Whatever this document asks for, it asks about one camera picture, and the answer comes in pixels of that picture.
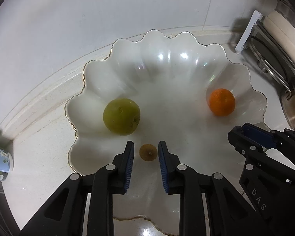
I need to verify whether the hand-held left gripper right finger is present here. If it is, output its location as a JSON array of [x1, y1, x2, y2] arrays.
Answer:
[[158, 141, 268, 236]]

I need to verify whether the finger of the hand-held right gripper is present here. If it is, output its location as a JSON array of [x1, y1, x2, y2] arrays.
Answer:
[[242, 123, 295, 168], [227, 125, 295, 181]]

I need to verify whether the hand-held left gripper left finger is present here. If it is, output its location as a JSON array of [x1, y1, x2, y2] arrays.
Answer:
[[19, 141, 135, 236]]

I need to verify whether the small brown round fruit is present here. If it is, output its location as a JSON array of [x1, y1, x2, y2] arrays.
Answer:
[[139, 144, 158, 162]]

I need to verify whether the orange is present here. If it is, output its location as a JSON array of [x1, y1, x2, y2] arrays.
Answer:
[[209, 88, 236, 117]]

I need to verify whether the green apple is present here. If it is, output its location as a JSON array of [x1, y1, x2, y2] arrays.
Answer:
[[103, 98, 141, 136]]

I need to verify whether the white scalloped bowl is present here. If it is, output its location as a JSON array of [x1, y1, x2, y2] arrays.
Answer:
[[64, 29, 267, 236]]

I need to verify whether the white pot with glass lid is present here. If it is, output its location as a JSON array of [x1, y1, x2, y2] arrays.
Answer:
[[263, 0, 295, 67]]

